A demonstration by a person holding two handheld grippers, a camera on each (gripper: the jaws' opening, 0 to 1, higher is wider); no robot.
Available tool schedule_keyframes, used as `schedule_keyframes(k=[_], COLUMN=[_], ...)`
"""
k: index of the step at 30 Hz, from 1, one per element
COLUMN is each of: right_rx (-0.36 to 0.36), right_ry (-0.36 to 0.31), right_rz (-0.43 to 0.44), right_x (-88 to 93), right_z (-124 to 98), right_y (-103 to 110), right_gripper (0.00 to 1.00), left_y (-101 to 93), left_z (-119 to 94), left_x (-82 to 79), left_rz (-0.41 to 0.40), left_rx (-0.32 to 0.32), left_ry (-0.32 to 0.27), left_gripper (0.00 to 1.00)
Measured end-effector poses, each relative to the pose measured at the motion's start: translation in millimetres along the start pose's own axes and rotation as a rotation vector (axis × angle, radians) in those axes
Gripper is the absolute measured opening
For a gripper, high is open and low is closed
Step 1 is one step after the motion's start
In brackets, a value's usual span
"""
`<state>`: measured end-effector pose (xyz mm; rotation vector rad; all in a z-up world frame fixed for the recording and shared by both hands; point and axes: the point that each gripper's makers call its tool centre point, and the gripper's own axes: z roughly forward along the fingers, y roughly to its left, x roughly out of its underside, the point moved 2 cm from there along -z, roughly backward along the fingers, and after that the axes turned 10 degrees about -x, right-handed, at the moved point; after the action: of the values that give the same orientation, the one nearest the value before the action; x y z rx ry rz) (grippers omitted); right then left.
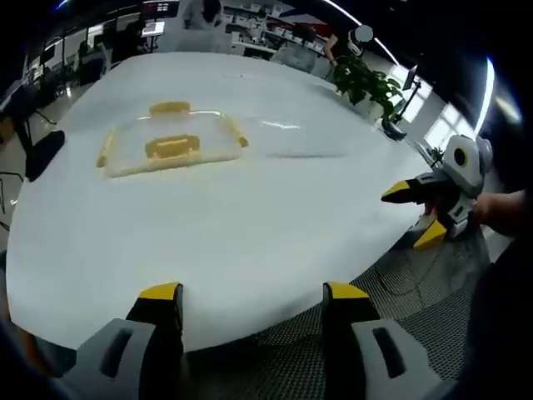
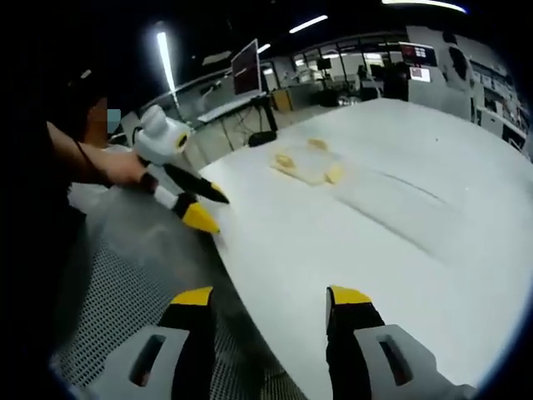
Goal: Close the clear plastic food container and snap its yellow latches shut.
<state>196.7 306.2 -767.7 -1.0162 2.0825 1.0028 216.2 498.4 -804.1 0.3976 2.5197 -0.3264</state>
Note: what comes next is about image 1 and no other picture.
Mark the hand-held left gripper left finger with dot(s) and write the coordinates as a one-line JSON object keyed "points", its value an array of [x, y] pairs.
{"points": [[125, 354]]}

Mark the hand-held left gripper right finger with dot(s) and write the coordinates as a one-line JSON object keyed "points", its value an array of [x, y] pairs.
{"points": [[375, 350]]}

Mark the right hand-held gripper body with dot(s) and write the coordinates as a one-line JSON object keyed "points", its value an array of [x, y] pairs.
{"points": [[468, 166]]}

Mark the wide yellow plastic buckle part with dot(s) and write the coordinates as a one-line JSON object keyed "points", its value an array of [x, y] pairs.
{"points": [[170, 146]]}

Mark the narrow yellow plastic buckle part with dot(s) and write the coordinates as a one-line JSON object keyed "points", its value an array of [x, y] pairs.
{"points": [[170, 107]]}

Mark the person's right hand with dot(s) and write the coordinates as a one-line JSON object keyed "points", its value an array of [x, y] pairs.
{"points": [[499, 210]]}

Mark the small desk plant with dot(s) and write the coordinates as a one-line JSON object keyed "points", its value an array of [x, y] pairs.
{"points": [[436, 156]]}

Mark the black monitor on stand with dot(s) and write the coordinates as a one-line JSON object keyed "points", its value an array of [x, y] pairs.
{"points": [[410, 89]]}

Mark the person's dark clothing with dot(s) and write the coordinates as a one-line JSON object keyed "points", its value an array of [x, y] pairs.
{"points": [[508, 300]]}

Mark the green potted plant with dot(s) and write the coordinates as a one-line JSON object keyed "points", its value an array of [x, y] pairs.
{"points": [[362, 81]]}

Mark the clear tray with yellow rim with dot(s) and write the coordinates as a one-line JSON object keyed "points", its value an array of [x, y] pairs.
{"points": [[125, 166]]}

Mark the white shelving unit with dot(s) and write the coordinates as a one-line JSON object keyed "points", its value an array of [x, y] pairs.
{"points": [[283, 25]]}

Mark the black office chair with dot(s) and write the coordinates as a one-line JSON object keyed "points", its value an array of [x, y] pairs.
{"points": [[43, 154]]}

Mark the lit computer monitor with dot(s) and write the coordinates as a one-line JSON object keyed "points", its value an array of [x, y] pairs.
{"points": [[153, 28]]}

